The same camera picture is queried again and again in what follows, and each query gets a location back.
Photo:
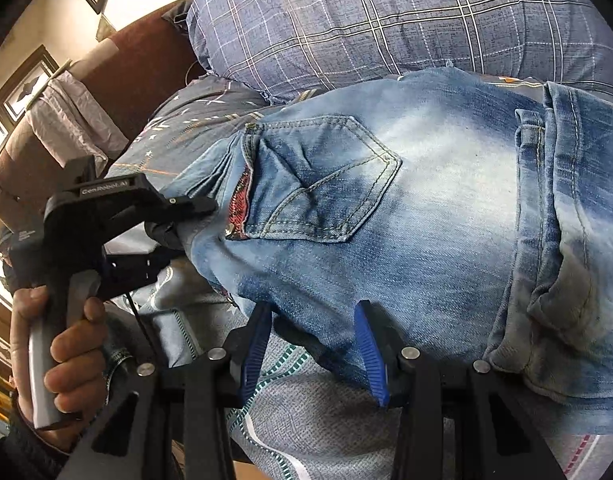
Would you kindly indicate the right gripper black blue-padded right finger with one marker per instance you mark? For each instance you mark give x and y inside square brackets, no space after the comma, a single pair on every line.
[494,437]

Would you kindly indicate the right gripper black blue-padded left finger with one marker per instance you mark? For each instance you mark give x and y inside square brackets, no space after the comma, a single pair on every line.
[131,438]

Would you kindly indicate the blue denim jeans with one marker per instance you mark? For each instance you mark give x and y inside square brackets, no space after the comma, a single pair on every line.
[478,220]

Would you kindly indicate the person's left hand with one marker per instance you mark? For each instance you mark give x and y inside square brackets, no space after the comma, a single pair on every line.
[77,380]

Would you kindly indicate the grey hanging cloth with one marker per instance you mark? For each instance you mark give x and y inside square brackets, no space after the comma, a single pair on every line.
[71,124]

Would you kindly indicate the grey patterned bed sheet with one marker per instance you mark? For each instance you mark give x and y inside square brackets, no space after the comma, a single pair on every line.
[303,423]

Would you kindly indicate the wooden glass-pane door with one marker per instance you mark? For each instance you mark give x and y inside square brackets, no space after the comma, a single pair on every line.
[21,87]

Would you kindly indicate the dark brown wooden headboard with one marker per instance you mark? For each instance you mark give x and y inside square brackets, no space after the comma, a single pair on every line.
[129,75]

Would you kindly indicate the blue plaid pillow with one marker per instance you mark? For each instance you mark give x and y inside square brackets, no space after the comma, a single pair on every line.
[281,48]

